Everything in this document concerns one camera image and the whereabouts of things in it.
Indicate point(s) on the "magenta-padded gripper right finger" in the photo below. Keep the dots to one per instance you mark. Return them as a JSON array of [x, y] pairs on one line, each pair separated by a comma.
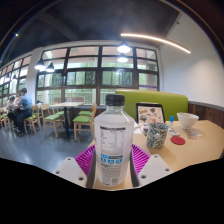
[[153, 168]]

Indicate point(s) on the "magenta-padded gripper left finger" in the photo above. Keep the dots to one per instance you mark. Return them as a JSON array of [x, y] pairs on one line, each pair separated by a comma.
[[70, 170]]

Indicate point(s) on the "clear plastic water bottle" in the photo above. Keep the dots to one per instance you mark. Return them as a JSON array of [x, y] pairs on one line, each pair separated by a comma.
[[113, 143]]

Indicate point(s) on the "flat round red coaster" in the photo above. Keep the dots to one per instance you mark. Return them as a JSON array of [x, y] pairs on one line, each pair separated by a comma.
[[177, 140]]

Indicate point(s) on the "small blue-capped bottle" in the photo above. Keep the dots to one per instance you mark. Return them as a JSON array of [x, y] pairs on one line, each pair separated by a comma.
[[171, 121]]

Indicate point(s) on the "wooden chairs with green seats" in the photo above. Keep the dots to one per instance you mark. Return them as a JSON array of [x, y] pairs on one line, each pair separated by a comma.
[[81, 119]]

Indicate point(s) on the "black framed picture stand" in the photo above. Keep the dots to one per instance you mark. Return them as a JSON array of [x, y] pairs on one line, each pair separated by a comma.
[[150, 114]]

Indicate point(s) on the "white ceramic bowl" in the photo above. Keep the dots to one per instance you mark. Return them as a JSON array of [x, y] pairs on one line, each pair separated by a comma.
[[187, 120]]

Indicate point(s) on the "wooden dining table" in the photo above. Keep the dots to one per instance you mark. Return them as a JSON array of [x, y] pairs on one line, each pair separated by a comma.
[[65, 105]]

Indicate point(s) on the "green upholstered bench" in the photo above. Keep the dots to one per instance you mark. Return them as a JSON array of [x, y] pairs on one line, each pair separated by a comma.
[[166, 100]]

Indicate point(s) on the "person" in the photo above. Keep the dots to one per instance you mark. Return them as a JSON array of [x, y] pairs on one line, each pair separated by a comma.
[[11, 110], [25, 106]]

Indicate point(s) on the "hanging pendant lamps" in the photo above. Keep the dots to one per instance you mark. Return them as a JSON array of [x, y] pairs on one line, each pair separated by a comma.
[[123, 48]]

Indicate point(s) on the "long curved ceiling light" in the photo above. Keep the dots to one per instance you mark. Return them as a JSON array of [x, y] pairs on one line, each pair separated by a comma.
[[156, 39]]

